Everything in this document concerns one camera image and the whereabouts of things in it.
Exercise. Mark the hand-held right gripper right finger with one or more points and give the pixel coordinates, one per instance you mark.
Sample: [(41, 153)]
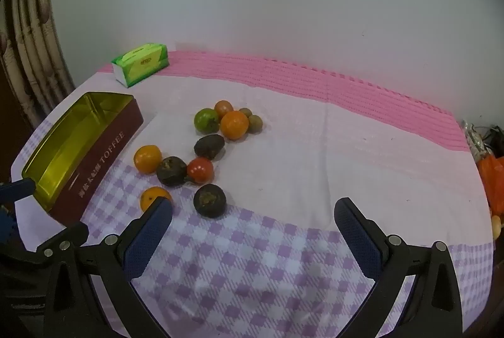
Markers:
[(358, 239)]

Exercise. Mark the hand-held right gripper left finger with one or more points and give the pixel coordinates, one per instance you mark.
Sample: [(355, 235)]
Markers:
[(149, 239)]

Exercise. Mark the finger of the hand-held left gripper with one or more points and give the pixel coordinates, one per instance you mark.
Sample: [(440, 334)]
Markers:
[(76, 233), (15, 190)]

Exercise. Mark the small orange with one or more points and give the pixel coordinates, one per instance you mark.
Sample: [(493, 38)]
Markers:
[(151, 196), (147, 159)]

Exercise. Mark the dark mangosteen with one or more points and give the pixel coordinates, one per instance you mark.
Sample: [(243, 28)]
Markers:
[(171, 171), (209, 201)]

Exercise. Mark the maroon and gold tin box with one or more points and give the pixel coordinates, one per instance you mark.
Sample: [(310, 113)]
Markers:
[(98, 164)]

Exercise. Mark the red tomato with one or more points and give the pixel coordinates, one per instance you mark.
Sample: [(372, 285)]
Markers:
[(200, 169)]

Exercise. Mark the dark oval avocado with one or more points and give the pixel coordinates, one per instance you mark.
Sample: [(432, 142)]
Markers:
[(209, 147)]

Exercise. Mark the green lime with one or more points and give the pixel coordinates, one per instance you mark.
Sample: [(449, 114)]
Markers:
[(206, 120)]

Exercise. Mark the large orange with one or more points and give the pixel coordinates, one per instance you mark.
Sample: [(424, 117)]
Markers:
[(234, 125)]

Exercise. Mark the orange-red tomato with stem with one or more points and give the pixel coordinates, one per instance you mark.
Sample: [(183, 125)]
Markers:
[(223, 108)]

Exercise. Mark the brown longan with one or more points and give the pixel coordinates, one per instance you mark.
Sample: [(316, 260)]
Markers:
[(255, 124), (245, 112)]

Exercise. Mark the purple checked tablecloth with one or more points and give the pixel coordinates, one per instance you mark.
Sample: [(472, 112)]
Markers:
[(295, 172)]

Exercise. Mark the small yellow object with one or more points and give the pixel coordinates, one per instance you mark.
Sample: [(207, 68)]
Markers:
[(496, 227)]

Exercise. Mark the orange plastic bag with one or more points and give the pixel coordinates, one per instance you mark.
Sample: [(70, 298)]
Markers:
[(494, 180)]

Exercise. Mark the clear plastic wrapper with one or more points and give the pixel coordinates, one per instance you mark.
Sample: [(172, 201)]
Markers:
[(474, 141)]

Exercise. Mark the pink foam mat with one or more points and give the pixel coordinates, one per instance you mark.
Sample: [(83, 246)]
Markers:
[(315, 85)]

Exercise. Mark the green tissue pack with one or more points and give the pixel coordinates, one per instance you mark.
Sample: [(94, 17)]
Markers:
[(139, 62)]

